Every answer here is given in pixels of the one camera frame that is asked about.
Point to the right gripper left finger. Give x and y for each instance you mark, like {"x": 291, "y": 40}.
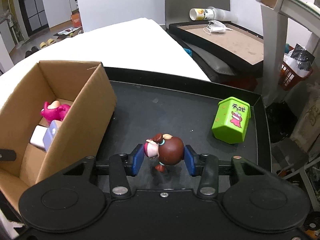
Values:
{"x": 135, "y": 160}

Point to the black framed board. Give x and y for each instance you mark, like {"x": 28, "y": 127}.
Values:
{"x": 240, "y": 48}

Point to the black tray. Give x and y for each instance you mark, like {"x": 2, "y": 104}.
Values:
{"x": 149, "y": 103}

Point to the white paper cup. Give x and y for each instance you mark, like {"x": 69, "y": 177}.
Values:
{"x": 210, "y": 14}

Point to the green hexagonal toy box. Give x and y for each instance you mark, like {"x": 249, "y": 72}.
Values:
{"x": 231, "y": 120}

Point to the white face mask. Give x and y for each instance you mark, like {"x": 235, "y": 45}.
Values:
{"x": 216, "y": 27}

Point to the yellow slipper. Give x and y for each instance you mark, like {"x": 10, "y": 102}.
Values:
{"x": 50, "y": 41}
{"x": 43, "y": 45}

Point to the orange box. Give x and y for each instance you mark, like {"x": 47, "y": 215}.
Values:
{"x": 76, "y": 20}

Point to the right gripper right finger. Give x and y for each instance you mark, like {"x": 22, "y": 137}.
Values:
{"x": 194, "y": 162}

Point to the open cardboard box on floor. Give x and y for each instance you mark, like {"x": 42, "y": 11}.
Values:
{"x": 68, "y": 33}

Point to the red plastic basket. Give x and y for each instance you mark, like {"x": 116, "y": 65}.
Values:
{"x": 289, "y": 77}

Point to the lavender toy block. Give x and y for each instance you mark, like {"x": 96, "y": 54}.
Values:
{"x": 51, "y": 133}

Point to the white power adapter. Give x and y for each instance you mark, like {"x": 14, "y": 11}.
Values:
{"x": 37, "y": 136}

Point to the brown-haired girl figurine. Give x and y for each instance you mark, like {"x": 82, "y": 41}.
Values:
{"x": 168, "y": 149}

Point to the brown cardboard box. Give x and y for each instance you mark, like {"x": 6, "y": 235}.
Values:
{"x": 84, "y": 86}

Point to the black slipper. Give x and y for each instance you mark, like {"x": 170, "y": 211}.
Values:
{"x": 28, "y": 53}
{"x": 34, "y": 49}

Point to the magenta pig figurine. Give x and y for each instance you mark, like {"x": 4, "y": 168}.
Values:
{"x": 54, "y": 111}

